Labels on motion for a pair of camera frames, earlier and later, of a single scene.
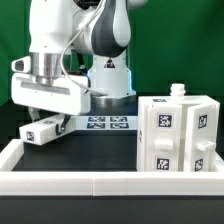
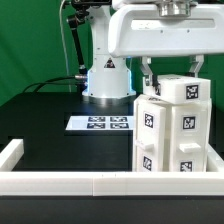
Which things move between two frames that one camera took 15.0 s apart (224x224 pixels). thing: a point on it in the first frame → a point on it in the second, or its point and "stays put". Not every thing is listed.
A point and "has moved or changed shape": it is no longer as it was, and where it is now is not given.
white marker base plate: (103, 123) stays put
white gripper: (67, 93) → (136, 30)
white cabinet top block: (41, 131) → (179, 89)
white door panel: (200, 138) has moved or changed shape
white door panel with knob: (164, 143) → (149, 135)
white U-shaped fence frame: (71, 183) stays put
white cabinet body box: (177, 97) has moved or changed shape
